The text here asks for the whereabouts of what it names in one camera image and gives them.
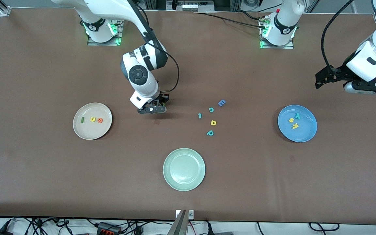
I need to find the blue plate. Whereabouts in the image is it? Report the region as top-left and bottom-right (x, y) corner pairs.
(277, 104), (318, 143)

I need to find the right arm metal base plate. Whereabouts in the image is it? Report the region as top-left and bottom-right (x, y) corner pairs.
(87, 11), (125, 46)

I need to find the black cable on table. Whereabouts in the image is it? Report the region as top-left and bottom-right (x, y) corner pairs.
(204, 12), (266, 29)

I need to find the beige brown plate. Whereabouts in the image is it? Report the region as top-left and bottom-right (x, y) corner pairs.
(73, 102), (113, 140)

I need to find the pale green plate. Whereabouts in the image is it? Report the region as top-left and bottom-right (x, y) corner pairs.
(163, 148), (206, 192)

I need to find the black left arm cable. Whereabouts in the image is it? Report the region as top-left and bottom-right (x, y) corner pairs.
(321, 0), (355, 71)

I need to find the grey metal mount post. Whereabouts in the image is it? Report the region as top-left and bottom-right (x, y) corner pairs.
(168, 210), (195, 235)

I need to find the black orange power strip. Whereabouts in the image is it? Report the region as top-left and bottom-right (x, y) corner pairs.
(97, 222), (121, 235)

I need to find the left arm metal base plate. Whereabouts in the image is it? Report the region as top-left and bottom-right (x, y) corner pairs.
(260, 15), (294, 50)

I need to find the grey control box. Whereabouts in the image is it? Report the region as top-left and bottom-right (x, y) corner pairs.
(175, 0), (215, 13)

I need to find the black looped floor cable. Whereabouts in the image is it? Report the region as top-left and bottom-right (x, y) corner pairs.
(309, 223), (340, 232)

